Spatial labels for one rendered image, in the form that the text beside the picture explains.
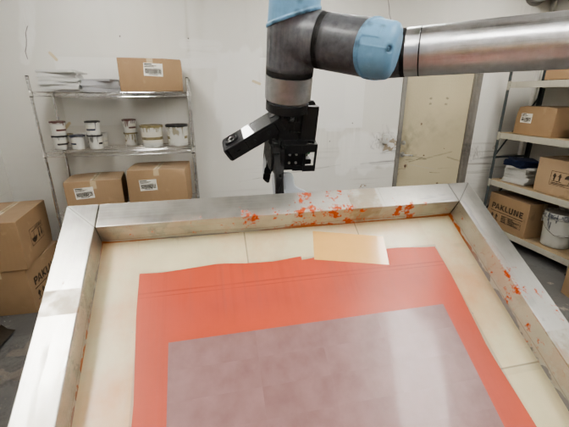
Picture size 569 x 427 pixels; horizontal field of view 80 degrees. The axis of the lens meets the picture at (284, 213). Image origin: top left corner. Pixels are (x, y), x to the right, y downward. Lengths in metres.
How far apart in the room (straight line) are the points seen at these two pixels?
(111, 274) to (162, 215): 0.09
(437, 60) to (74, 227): 0.56
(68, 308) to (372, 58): 0.46
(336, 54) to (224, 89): 3.21
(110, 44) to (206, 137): 1.16
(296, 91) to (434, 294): 0.35
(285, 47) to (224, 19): 3.22
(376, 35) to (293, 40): 0.11
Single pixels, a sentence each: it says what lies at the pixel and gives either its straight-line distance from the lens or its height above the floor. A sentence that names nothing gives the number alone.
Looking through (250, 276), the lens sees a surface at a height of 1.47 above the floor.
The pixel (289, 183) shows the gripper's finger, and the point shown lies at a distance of 0.60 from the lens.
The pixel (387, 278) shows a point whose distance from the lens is 0.49.
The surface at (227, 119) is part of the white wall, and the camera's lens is 3.70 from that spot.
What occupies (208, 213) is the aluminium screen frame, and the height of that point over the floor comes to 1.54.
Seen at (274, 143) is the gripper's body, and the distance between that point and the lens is 0.59.
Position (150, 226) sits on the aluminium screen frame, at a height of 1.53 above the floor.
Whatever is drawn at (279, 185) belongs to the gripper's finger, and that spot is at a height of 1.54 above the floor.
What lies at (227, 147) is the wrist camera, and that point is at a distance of 0.60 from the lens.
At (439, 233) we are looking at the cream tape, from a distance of 0.57.
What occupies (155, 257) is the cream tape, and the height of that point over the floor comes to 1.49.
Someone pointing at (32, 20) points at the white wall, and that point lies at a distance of 3.98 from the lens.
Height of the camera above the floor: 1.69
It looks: 19 degrees down
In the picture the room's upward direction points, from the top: straight up
